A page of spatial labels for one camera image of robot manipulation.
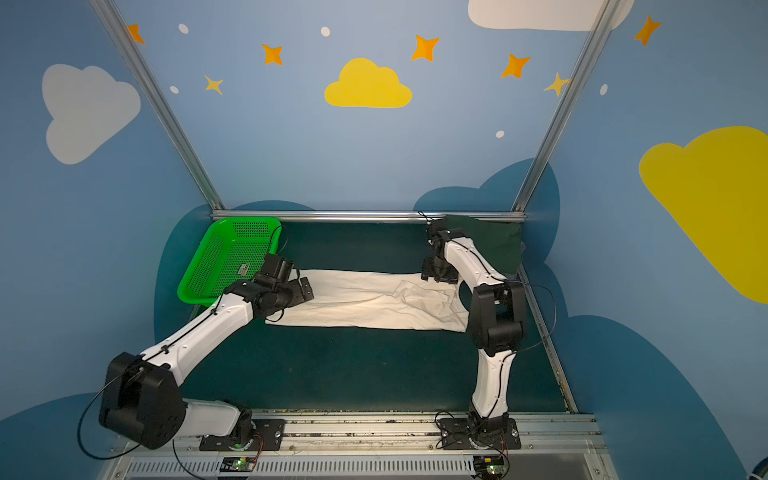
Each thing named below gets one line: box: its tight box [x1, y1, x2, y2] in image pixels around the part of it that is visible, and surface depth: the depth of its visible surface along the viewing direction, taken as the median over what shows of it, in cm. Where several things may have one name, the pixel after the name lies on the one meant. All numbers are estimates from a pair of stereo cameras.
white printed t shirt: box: [265, 269, 470, 333], surface depth 100 cm
